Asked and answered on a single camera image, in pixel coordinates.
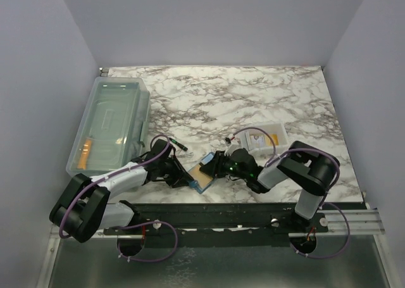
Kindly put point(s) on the clear plastic storage bin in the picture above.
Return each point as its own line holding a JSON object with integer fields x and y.
{"x": 116, "y": 118}

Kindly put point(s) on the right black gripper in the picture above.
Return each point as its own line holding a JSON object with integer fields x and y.
{"x": 215, "y": 167}

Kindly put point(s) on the black green screwdriver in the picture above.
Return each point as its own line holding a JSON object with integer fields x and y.
{"x": 181, "y": 146}

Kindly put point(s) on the clear acrylic card box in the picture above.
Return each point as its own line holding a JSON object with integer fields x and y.
{"x": 269, "y": 138}

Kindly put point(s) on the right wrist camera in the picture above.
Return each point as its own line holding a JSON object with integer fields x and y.
{"x": 233, "y": 144}

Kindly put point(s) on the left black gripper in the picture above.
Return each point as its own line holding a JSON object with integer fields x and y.
{"x": 181, "y": 175}

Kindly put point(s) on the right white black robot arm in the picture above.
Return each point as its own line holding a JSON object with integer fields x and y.
{"x": 312, "y": 169}

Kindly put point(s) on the credit cards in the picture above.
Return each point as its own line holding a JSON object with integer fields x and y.
{"x": 262, "y": 140}

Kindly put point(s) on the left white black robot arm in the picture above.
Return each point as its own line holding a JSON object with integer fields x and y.
{"x": 83, "y": 208}

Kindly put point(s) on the teal leather card holder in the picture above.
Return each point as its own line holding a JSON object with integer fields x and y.
{"x": 202, "y": 162}

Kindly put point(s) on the gold credit card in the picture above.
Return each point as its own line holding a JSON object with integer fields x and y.
{"x": 203, "y": 180}

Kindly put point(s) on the aluminium extrusion rail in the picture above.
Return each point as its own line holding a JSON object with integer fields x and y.
{"x": 325, "y": 223}

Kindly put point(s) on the orange tool in bin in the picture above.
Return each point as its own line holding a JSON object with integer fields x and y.
{"x": 84, "y": 154}

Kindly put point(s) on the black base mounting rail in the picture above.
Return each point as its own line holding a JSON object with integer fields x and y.
{"x": 231, "y": 239}

